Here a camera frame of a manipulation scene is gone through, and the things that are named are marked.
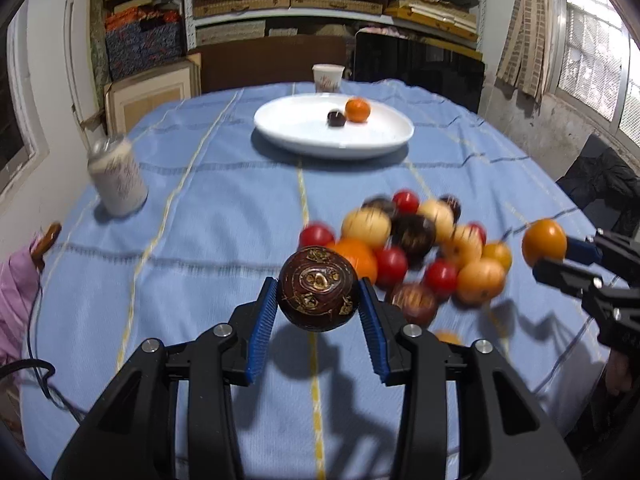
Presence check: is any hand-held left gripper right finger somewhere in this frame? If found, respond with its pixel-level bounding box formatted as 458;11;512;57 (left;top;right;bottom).
357;276;583;480

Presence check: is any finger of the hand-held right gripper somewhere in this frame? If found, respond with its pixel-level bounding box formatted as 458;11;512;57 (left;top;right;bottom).
565;230;640;283
532;258;618;321

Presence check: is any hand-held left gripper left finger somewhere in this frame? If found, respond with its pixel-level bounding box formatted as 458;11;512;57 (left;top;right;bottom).
51;276;279;480

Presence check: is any white oval plate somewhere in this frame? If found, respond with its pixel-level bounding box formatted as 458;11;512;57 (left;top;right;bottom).
253;94;415;161

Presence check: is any person's right hand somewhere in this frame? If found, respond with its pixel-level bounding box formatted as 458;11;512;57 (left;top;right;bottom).
604;350;640;396

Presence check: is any dark cloth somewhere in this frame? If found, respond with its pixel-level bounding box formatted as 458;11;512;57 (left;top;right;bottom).
555;132;640;233

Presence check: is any large yellow round fruit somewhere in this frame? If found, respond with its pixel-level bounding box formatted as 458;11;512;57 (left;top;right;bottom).
341;207;392;250

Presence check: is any blue striped tablecloth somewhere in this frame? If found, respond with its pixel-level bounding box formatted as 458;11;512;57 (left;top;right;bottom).
20;80;626;480

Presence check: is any barred window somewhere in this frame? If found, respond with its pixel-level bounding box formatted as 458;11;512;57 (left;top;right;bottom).
550;0;640;146

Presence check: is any white drink can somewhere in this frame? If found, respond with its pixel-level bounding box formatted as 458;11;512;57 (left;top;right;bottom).
87;135;149;218

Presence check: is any tan hanging cloth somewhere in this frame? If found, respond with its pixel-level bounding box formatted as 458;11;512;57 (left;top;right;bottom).
495;0;563;106

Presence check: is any black flat panel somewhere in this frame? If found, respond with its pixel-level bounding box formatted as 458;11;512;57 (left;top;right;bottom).
352;30;487;113

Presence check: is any pink umbrella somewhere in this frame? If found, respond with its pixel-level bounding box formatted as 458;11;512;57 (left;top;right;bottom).
0;222;63;366

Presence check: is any white paper cup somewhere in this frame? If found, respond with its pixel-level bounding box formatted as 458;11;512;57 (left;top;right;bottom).
312;63;346;94

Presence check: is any beige framed board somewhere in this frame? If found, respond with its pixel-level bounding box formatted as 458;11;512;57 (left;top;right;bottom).
104;52;202;133

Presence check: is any brown board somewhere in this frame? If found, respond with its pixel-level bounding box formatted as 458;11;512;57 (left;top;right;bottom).
200;35;348;95

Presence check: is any blue patterned box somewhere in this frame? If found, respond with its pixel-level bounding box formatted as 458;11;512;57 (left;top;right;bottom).
105;22;185;81

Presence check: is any metal shelf rack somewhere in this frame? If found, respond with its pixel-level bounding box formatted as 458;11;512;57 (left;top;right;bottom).
182;0;486;61

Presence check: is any white framed window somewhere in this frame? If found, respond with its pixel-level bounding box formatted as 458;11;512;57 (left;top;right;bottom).
0;10;51;201

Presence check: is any orange patterned box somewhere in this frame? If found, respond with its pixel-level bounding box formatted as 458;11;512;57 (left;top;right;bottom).
105;7;182;29

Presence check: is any black cable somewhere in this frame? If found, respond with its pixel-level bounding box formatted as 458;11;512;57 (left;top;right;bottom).
0;280;88;423

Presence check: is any white wall conduit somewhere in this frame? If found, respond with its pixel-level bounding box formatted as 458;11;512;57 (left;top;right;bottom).
64;0;108;126

